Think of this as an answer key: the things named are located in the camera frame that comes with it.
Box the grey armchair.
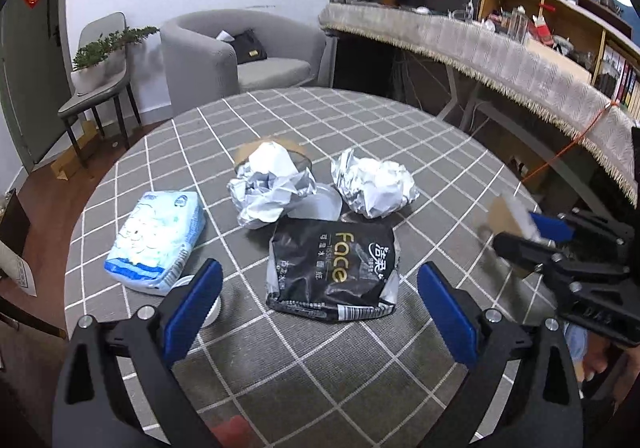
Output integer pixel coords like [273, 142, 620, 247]
[160, 9, 327, 119]

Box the flat cardboard box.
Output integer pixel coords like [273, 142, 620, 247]
[50, 120, 101, 179]

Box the wooden desk shelf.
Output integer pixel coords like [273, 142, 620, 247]
[477, 0, 640, 119]

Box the white round lid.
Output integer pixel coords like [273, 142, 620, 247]
[170, 275, 222, 329]

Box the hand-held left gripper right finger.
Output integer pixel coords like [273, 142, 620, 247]
[416, 262, 585, 448]

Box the blue tissue pack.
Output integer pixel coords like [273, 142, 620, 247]
[104, 190, 207, 296]

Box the orange string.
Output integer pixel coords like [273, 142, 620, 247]
[520, 100, 618, 184]

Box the beige fringed desk cloth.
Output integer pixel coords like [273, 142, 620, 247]
[319, 3, 640, 206]

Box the silver foil wrapper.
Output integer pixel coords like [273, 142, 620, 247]
[227, 142, 318, 229]
[331, 148, 420, 219]

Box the person's right hand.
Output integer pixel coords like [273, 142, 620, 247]
[580, 330, 626, 386]

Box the black tissue pack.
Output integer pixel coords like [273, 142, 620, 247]
[265, 217, 401, 324]

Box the grey dining chair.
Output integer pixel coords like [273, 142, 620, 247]
[57, 12, 143, 166]

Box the row of binders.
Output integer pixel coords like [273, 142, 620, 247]
[595, 43, 640, 114]

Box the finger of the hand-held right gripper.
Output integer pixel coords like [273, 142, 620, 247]
[529, 209, 637, 254]
[492, 231, 631, 299]

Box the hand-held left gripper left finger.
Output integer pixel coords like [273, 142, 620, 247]
[52, 258, 224, 448]

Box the brown paper bowl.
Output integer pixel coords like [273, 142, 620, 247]
[234, 138, 313, 174]

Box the grey-green door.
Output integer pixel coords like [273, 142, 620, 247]
[0, 0, 76, 174]

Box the brown cardboard scrap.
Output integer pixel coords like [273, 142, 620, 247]
[477, 193, 543, 249]

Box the potted green plant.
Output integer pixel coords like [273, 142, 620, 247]
[70, 25, 161, 96]

